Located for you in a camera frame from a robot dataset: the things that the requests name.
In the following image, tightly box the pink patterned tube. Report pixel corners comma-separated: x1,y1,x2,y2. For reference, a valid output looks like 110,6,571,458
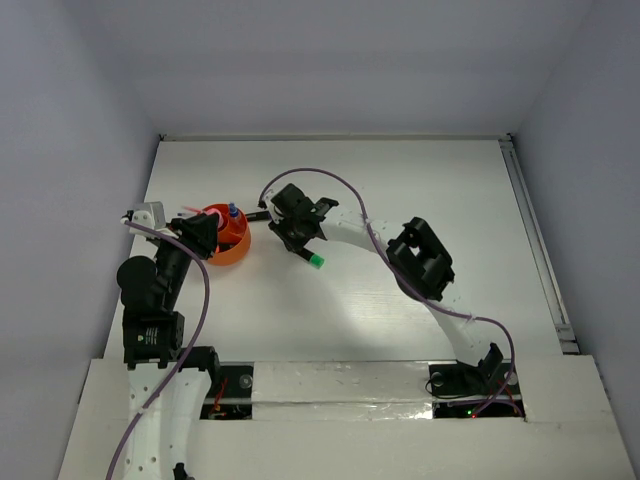
207,208,225,230

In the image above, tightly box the red gel pen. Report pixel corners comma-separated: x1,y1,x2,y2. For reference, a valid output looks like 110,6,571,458
181,205,202,214

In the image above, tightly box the orange round organizer container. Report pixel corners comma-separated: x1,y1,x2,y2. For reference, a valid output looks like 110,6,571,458
202,203,251,266

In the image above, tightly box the purple cap highlighter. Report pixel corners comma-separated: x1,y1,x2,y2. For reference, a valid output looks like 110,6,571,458
245,211,271,222

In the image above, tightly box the green cap highlighter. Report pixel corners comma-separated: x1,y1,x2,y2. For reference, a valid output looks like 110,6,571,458
300,249,325,269

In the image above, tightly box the clear spray bottle blue cap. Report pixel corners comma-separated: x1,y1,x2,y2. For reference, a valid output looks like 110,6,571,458
228,202,242,224

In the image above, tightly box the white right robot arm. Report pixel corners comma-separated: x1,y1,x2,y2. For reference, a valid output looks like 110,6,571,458
259,183,504,398

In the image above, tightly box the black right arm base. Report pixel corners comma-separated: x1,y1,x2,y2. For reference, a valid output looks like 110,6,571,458
425,362,525,419

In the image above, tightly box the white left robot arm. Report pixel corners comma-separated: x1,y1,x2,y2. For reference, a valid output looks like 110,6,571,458
106,210,221,479

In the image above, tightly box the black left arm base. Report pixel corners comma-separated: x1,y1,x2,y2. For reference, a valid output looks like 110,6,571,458
200,363,254,421

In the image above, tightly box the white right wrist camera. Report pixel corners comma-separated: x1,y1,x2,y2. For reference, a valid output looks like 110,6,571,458
258,189,282,223

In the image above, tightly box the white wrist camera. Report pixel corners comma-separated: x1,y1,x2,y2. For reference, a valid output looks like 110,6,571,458
258,189,282,223
120,201,176,239

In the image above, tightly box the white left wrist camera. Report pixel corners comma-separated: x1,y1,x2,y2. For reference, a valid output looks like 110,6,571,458
120,201,176,239

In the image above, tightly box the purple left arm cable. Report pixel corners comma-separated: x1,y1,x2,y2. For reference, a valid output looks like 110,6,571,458
107,219,211,480

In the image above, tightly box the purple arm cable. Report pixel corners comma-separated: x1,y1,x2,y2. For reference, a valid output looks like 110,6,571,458
107,219,211,480
258,167,516,417

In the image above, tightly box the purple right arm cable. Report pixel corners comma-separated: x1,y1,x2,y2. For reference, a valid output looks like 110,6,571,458
258,167,516,417

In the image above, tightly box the aluminium rail on right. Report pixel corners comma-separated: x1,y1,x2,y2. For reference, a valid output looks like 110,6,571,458
498,135,581,355

